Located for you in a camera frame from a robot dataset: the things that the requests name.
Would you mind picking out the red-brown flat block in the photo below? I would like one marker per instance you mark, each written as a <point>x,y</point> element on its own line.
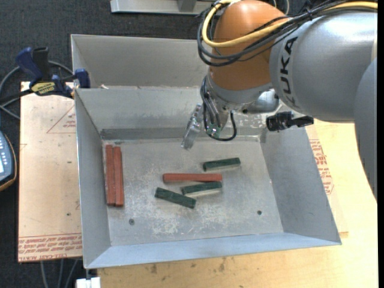
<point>118,175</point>
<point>109,175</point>
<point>192,178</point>

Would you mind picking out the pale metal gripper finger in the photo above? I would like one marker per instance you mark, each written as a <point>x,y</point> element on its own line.
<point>188,141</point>
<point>197,115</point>

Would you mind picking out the dark green flat block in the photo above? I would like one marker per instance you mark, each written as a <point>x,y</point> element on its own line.
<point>222,163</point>
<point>201,188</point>
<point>175,197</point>

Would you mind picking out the grey metal bin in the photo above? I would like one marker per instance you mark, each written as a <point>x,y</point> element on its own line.
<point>210,220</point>

